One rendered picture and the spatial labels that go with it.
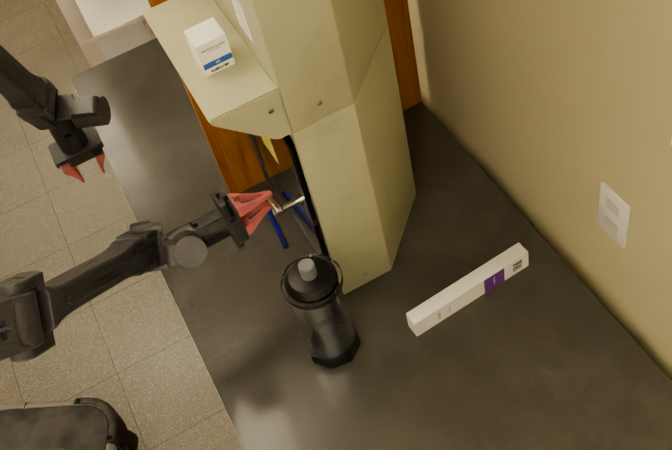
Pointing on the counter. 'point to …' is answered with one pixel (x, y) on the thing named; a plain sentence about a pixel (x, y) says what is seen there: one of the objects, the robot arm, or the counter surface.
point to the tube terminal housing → (331, 90)
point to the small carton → (209, 46)
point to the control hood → (199, 87)
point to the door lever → (282, 204)
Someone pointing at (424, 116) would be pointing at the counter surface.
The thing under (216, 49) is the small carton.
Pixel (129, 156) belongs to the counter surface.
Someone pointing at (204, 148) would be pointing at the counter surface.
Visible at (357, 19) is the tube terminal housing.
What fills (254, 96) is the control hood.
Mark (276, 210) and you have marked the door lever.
